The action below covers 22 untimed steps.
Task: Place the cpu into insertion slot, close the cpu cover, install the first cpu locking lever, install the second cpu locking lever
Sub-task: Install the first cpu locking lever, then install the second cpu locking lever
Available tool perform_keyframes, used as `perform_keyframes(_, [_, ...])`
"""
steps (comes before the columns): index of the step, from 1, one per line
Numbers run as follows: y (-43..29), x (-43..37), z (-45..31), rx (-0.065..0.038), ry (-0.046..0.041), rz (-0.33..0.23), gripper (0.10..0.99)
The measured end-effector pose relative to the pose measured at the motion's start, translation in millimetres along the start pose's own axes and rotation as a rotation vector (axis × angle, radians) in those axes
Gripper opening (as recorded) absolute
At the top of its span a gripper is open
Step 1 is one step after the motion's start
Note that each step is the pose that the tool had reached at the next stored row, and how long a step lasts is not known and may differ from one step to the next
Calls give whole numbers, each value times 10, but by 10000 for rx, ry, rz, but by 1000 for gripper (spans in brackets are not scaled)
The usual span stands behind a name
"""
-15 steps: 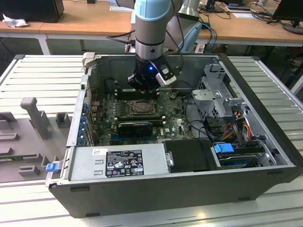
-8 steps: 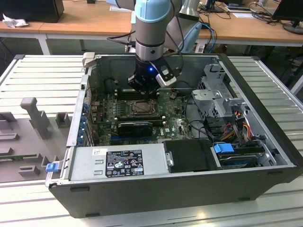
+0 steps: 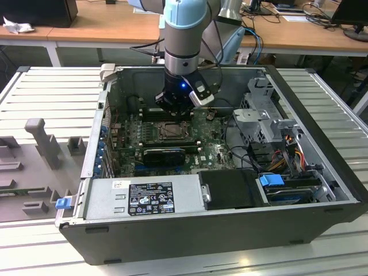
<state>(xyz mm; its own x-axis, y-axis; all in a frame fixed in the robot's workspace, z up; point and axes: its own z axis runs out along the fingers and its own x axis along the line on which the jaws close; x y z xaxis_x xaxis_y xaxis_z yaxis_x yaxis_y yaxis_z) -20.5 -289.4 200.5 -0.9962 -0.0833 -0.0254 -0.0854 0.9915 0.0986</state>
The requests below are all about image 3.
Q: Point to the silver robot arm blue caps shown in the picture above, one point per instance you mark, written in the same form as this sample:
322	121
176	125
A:
181	40

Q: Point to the CPU socket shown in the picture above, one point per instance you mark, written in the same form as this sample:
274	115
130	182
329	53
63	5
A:
158	135

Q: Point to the blue expansion slot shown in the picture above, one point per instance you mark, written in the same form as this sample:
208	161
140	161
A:
139	169

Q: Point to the green RAM stick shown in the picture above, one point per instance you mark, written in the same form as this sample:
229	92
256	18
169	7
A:
189	148

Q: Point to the black graphics card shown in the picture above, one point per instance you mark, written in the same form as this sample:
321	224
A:
164	157

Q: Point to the green motherboard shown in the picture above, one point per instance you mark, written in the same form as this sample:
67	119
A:
207	155

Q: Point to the grey metal drive cage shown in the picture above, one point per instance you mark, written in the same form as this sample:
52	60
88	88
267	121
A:
258	120

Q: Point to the black plastic shroud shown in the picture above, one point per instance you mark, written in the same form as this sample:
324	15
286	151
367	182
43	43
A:
227	189

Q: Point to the wooden desk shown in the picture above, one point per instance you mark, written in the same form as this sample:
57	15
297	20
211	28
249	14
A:
302	34
86	26

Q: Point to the grey power supply unit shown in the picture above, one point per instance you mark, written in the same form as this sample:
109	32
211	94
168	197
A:
100	198

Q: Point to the blue disk carrier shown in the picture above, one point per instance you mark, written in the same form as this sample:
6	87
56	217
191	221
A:
270	182

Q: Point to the black open PC case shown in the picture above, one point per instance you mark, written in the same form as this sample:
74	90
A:
201	238

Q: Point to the hard disk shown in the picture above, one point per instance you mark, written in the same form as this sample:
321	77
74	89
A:
290	197

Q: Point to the blue plastic latch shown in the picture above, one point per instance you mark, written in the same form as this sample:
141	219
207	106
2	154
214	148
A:
63	203

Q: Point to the black box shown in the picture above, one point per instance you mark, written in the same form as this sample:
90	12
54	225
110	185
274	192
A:
40	13

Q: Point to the grey parts rack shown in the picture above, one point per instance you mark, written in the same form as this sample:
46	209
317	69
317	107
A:
31	172

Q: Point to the crumpled white paper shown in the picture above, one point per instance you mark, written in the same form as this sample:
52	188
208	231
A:
17	26

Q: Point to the black monitor with stand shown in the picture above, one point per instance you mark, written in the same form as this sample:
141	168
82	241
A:
349	11

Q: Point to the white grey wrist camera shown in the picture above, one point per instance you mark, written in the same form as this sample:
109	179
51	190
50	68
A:
201	96

